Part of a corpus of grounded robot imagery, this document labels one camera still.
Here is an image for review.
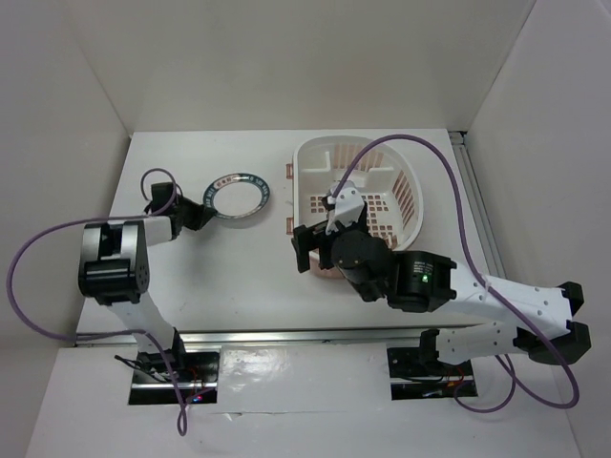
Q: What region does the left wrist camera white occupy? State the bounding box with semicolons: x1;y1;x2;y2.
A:
150;182;177;212

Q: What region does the aluminium rail front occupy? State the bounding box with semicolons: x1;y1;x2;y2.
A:
74;322;488;349

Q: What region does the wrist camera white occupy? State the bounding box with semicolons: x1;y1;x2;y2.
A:
323;184;365;236
150;182;177;212

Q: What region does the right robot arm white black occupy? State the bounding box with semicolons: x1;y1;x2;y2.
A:
291;222;591;374

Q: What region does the aluminium rail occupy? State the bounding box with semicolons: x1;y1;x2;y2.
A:
74;322;488;349
449;131;506;278

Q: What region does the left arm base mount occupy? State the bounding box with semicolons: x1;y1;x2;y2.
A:
126;350;221;406

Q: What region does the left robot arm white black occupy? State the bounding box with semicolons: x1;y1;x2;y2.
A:
77;182;217;381

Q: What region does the white orange plastic dish rack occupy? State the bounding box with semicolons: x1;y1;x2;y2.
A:
292;135;424;250

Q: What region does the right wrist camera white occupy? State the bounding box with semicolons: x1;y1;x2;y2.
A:
323;184;365;236

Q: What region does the aluminium rail right side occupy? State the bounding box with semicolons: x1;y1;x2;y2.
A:
449;131;506;278

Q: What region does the white plate dark teal rim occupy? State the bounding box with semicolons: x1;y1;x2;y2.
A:
202;173;271;220

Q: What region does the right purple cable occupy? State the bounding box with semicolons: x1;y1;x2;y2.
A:
331;135;581;412

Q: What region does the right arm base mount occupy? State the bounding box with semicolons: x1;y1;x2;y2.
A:
387;347;478;401

